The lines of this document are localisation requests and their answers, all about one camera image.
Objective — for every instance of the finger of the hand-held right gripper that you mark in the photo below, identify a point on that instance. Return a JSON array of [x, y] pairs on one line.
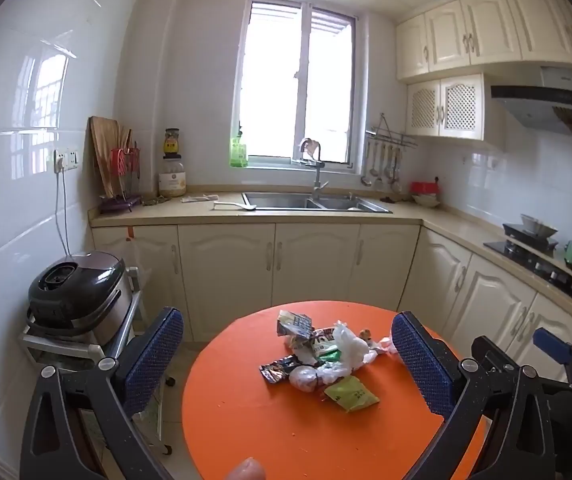
[[553, 346], [490, 350]]

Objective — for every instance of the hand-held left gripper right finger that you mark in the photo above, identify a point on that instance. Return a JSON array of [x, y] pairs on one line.
[[420, 360]]

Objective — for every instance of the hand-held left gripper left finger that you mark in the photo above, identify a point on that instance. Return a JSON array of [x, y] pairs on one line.
[[153, 355]]

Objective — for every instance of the brown walnut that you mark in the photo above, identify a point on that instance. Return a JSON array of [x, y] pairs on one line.
[[365, 335]]

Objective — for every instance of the large clear plastic bag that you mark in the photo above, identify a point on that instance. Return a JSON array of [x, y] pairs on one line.
[[350, 345]]

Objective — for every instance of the green snack packet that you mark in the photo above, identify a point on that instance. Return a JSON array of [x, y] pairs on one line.
[[353, 394]]

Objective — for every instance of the small clear bag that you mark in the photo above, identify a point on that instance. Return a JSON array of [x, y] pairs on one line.
[[306, 377]]

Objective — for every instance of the black snack wrapper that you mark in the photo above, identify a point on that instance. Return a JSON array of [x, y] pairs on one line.
[[278, 370]]

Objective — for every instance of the person's left hand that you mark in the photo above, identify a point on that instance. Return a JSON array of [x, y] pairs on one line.
[[248, 470]]

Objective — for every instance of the black gas stove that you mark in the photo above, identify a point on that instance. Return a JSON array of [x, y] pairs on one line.
[[540, 260]]

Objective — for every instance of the orange hook with clear bag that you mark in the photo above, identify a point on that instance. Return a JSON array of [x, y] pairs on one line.
[[132, 255]]

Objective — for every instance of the dark grey rice cooker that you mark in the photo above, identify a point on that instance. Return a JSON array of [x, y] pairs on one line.
[[76, 285]]

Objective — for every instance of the round orange table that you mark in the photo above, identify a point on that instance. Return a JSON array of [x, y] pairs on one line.
[[226, 270]]

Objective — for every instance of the steel wok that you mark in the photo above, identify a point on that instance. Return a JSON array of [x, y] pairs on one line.
[[538, 225]]

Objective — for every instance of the purple drip tray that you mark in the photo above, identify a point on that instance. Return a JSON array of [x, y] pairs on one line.
[[118, 205]]

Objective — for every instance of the white dish cloth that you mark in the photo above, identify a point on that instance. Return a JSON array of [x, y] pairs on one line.
[[198, 198]]

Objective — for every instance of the white plastic spatula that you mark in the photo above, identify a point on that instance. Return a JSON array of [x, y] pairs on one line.
[[231, 205]]

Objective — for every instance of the clear glass jar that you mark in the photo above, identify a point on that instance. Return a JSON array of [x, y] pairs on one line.
[[172, 180]]

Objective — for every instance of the steel skimmer spoon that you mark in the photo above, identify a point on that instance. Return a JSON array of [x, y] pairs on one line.
[[393, 170]]

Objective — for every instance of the red board rack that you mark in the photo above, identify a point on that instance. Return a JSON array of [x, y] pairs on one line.
[[123, 160]]

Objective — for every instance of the steel ladle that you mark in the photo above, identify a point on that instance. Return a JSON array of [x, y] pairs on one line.
[[374, 160], [365, 165]]

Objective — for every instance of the stainless steel double sink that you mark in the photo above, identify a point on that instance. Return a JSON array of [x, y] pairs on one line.
[[286, 201]]

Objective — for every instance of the wooden cutting board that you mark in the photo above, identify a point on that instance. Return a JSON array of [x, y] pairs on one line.
[[103, 150]]

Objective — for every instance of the yellow label bottle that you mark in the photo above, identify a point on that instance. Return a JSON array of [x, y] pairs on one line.
[[172, 144]]

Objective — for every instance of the steel kitchen faucet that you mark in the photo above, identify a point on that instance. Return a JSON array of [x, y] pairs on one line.
[[317, 175]]

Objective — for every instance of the green dish soap bottle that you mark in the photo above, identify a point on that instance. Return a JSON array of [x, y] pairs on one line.
[[239, 154]]

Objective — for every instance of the grey range hood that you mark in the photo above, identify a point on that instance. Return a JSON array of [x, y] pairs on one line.
[[540, 105]]

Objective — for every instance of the white framed kitchen window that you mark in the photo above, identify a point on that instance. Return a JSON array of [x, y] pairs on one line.
[[276, 85]]

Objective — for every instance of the white wall socket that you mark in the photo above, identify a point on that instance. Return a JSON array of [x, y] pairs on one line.
[[67, 159]]

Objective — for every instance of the steel wall utensil rack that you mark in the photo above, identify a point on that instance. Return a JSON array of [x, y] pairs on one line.
[[390, 135]]

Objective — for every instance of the cream lattice door wall cabinet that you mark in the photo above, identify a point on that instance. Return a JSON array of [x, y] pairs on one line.
[[458, 105]]

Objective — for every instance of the cream upper wall cabinets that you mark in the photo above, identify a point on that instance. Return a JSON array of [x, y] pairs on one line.
[[485, 30]]

